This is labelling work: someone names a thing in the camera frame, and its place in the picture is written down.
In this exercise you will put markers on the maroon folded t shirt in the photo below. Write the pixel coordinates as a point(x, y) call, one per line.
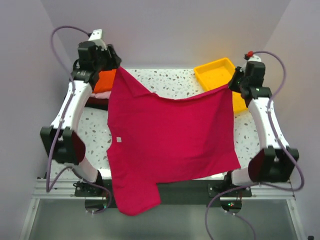
point(98, 103)

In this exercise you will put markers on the orange folded t shirt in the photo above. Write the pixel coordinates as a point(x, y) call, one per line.
point(105, 82)

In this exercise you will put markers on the pink folded t shirt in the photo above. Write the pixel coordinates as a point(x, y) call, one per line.
point(101, 95)

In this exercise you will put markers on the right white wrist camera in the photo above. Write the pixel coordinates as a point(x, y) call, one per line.
point(251, 56)

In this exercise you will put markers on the aluminium frame rail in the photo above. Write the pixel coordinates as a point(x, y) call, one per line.
point(64, 189)

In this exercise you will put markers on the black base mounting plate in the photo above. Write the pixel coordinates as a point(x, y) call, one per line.
point(191, 192)

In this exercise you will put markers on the yellow plastic tray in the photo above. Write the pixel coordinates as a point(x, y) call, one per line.
point(214, 77)

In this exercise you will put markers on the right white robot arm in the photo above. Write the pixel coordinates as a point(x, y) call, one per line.
point(275, 160)

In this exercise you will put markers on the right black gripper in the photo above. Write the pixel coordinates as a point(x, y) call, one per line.
point(231, 84)

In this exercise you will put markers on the magenta t shirt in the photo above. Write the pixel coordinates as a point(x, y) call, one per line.
point(159, 140)

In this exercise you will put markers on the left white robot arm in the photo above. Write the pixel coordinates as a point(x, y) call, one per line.
point(61, 140)

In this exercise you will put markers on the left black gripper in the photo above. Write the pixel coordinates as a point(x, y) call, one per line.
point(114, 61)

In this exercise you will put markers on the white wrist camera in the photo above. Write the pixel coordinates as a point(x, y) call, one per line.
point(251, 56)
point(97, 37)

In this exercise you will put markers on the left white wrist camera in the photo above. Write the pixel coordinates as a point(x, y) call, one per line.
point(97, 37)

